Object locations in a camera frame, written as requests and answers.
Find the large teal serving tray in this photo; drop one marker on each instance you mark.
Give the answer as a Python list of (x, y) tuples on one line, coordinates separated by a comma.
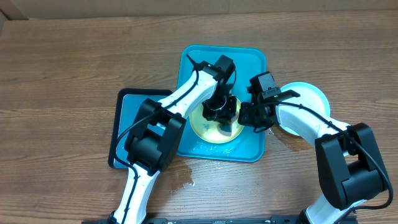
[(248, 146)]

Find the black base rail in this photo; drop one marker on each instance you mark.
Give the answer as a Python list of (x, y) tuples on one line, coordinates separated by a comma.
[(217, 220)]

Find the yellow plate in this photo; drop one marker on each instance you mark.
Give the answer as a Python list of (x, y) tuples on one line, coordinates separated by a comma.
[(208, 130)]

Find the small black water tray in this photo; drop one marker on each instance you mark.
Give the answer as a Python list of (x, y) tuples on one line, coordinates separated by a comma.
[(127, 106)]

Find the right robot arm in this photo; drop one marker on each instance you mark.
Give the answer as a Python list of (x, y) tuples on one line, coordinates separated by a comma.
[(351, 171)]

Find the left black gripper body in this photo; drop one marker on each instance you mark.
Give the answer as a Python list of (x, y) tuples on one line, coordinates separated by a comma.
[(222, 107)]

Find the light blue plate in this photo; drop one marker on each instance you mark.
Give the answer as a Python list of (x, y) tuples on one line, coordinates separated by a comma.
[(310, 97)]

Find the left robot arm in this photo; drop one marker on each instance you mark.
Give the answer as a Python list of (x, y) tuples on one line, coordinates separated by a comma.
[(152, 140)]

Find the green and yellow sponge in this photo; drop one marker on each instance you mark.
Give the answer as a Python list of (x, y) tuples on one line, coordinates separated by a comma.
[(225, 129)]

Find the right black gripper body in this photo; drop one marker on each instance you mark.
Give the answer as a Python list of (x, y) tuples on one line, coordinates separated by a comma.
[(254, 117)]

